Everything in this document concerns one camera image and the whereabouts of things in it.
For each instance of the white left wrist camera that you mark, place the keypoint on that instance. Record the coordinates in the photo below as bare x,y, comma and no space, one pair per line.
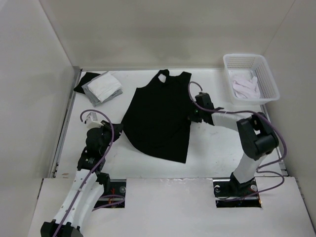
92,121

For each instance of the folded black tank top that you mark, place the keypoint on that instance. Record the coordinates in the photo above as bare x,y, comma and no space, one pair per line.
85,79

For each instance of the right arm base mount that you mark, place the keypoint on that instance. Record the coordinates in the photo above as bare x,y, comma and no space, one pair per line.
226,197

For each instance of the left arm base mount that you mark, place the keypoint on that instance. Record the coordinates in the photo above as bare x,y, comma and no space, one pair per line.
114,192

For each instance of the folded white tank top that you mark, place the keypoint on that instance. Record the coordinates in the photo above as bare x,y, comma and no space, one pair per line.
104,86

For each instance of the white plastic basket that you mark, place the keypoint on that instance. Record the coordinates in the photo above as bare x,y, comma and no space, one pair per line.
251,65

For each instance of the white tank top in basket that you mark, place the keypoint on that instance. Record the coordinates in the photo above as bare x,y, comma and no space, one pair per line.
245,87

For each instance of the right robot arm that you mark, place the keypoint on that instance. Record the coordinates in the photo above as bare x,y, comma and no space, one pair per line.
256,136

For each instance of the folded grey tank top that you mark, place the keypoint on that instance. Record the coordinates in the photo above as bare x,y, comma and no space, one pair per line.
94,101

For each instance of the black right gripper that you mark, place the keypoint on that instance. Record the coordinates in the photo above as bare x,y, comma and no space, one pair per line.
192,116

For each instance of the black tank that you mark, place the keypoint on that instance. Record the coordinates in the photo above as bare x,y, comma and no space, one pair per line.
85,79
157,120

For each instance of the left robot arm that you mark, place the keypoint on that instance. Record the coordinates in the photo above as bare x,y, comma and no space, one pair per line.
88,185

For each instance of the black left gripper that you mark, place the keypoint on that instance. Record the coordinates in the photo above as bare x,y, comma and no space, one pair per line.
117,129

